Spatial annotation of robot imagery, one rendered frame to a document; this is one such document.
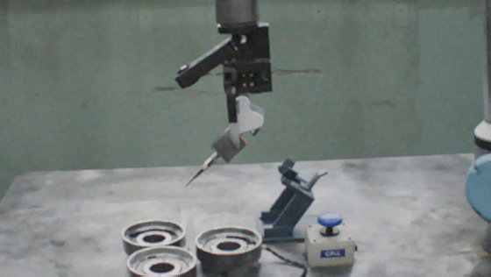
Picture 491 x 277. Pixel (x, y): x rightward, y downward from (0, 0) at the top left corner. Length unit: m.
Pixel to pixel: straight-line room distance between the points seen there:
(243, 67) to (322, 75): 1.55
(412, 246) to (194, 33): 1.64
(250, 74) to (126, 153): 1.62
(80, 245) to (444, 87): 1.90
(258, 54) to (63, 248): 0.47
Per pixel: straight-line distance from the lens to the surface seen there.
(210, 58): 1.33
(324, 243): 1.22
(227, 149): 1.36
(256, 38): 1.32
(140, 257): 1.22
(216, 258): 1.21
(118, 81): 2.83
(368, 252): 1.30
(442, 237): 1.36
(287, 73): 2.83
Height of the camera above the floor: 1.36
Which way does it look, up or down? 18 degrees down
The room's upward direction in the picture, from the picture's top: 1 degrees counter-clockwise
